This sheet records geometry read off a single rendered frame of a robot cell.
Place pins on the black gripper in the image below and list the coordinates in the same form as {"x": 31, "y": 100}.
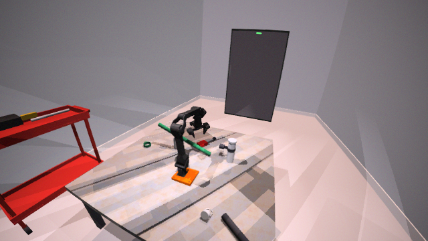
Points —
{"x": 198, "y": 126}

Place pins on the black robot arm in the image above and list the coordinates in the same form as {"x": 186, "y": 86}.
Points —
{"x": 182, "y": 162}

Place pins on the dark grey tube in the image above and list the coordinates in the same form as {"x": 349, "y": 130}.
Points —
{"x": 237, "y": 232}

